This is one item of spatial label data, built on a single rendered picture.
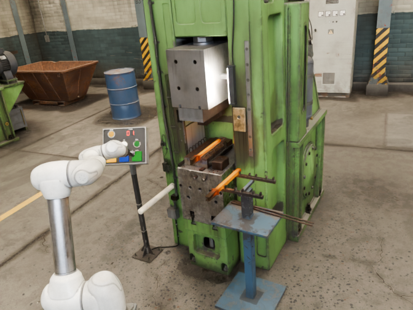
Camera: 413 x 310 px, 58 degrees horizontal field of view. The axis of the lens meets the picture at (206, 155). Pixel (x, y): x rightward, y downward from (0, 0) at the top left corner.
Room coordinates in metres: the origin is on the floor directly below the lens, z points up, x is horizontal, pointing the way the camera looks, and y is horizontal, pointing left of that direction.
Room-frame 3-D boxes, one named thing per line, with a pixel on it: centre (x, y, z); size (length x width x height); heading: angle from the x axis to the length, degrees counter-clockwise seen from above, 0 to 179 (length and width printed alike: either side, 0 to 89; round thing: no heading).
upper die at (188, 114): (2.70, -0.02, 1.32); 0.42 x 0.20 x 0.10; 149
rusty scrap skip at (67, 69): (8.91, 3.43, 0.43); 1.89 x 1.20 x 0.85; 63
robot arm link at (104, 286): (1.45, 0.56, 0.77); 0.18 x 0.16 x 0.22; 88
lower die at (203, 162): (2.70, -0.02, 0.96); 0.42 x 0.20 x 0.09; 149
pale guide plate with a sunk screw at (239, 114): (2.47, -0.25, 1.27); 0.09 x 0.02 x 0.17; 59
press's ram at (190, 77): (2.68, -0.06, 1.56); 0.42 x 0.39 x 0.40; 149
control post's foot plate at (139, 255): (2.74, 0.61, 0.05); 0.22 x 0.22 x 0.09; 59
